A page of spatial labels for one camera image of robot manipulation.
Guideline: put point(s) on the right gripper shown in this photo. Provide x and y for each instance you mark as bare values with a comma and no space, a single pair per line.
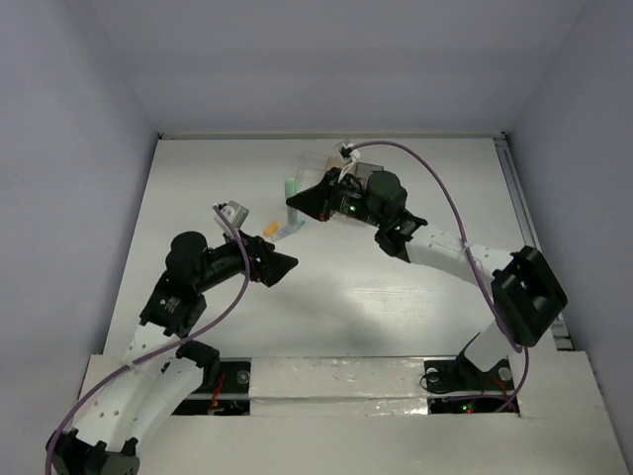
319,200

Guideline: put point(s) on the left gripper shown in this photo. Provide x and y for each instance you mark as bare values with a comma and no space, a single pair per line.
271,268

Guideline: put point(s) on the green eraser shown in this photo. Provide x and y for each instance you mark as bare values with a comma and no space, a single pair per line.
290,187

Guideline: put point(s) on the blue glue tube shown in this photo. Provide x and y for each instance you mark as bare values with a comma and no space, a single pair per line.
283,233

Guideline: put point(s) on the orange eraser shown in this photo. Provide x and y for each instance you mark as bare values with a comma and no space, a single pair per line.
271,229

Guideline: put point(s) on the green glue tube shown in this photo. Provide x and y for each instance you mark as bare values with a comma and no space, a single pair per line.
294,220

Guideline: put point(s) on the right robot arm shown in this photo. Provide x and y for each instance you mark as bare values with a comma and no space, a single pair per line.
520,287

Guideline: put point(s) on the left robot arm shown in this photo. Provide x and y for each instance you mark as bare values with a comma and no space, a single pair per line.
110,425

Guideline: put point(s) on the clear plastic container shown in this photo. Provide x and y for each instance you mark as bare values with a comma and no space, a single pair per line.
310,169

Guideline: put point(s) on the orange plastic container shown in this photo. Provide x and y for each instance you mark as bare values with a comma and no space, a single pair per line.
333,162

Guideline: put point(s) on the dark grey plastic container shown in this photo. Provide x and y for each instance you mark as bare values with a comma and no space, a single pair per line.
364,170

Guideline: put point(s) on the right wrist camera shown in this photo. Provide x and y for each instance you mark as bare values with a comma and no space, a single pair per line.
346,157

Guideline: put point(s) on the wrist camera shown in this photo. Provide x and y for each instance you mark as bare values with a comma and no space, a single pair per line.
235,213
346,157

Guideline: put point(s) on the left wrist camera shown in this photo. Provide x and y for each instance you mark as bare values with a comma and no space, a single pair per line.
235,213

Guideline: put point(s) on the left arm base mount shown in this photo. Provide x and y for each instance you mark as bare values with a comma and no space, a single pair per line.
228,397

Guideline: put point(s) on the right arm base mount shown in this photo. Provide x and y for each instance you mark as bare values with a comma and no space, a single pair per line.
456,386

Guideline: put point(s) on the aluminium rail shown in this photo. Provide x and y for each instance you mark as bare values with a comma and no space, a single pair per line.
559,329

